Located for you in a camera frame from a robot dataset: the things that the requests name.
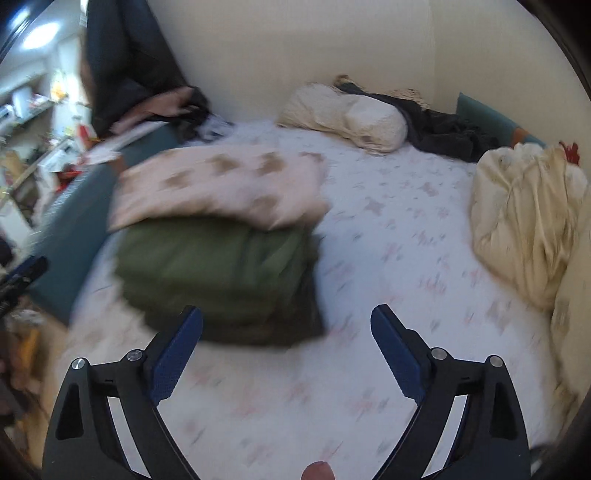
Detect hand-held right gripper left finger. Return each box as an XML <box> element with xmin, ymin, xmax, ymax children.
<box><xmin>42</xmin><ymin>305</ymin><xmax>204</xmax><ymax>480</ymax></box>

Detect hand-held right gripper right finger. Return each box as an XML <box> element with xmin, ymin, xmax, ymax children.
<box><xmin>369</xmin><ymin>304</ymin><xmax>529</xmax><ymax>480</ymax></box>

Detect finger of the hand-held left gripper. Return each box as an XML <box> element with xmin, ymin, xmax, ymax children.
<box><xmin>0</xmin><ymin>256</ymin><xmax>49</xmax><ymax>298</ymax></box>

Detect pink bear print pants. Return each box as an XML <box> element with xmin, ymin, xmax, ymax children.
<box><xmin>107</xmin><ymin>147</ymin><xmax>331</xmax><ymax>232</ymax></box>

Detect olive green folded pants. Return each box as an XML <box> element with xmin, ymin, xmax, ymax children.
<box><xmin>115</xmin><ymin>216</ymin><xmax>320</xmax><ymax>291</ymax></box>
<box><xmin>124</xmin><ymin>277</ymin><xmax>319</xmax><ymax>315</ymax></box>

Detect dark camouflage folded pants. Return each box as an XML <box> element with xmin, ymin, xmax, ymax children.
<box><xmin>148</xmin><ymin>318</ymin><xmax>326</xmax><ymax>340</ymax></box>
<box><xmin>139</xmin><ymin>300</ymin><xmax>324</xmax><ymax>328</ymax></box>
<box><xmin>185</xmin><ymin>330</ymin><xmax>324</xmax><ymax>349</ymax></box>

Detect person's right hand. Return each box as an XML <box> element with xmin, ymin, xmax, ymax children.
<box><xmin>302</xmin><ymin>460</ymin><xmax>334</xmax><ymax>480</ymax></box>

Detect teal upholstered bed board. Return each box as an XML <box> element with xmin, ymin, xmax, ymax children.
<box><xmin>28</xmin><ymin>124</ymin><xmax>181</xmax><ymax>326</ymax></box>

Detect white floral bed sheet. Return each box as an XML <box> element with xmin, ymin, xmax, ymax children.
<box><xmin>55</xmin><ymin>117</ymin><xmax>568</xmax><ymax>480</ymax></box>

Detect cream bear print duvet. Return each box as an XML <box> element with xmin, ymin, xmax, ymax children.
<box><xmin>470</xmin><ymin>142</ymin><xmax>591</xmax><ymax>402</ymax></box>

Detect pink cloth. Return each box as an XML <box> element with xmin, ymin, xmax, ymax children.
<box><xmin>111</xmin><ymin>88</ymin><xmax>197</xmax><ymax>134</ymax></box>

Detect dark crumpled clothes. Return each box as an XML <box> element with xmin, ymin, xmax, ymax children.
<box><xmin>335</xmin><ymin>76</ymin><xmax>502</xmax><ymax>162</ymax></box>

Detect dark patterned clothes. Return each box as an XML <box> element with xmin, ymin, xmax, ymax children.
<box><xmin>175</xmin><ymin>88</ymin><xmax>236</xmax><ymax>141</ymax></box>

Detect black hanging jacket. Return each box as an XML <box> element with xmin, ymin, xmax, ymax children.
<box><xmin>85</xmin><ymin>0</ymin><xmax>211</xmax><ymax>139</ymax></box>

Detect cream pillow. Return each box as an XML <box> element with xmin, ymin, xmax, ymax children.
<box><xmin>277</xmin><ymin>83</ymin><xmax>409</xmax><ymax>154</ymax></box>

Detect teal cushion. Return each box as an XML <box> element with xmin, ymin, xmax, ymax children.
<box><xmin>455</xmin><ymin>92</ymin><xmax>546</xmax><ymax>148</ymax></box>

